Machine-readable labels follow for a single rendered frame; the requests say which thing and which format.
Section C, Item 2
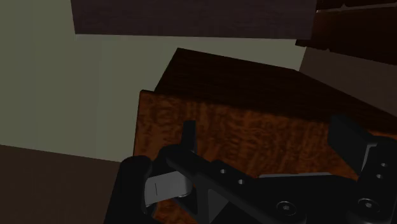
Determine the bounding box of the black and grey object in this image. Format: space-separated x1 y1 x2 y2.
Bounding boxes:
104 155 191 224

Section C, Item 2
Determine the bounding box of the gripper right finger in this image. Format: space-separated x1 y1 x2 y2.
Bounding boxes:
328 116 397 224

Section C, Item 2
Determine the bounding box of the brown wooden cabinet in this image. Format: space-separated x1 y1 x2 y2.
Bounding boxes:
132 47 397 224

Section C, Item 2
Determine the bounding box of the dark wooden furniture panel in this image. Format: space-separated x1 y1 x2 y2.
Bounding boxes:
70 0 317 41

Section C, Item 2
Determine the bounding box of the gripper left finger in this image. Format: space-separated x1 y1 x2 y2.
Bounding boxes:
158 120 307 224

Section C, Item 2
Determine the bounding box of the dark brown wooden shelf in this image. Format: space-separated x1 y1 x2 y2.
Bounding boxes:
294 0 397 66

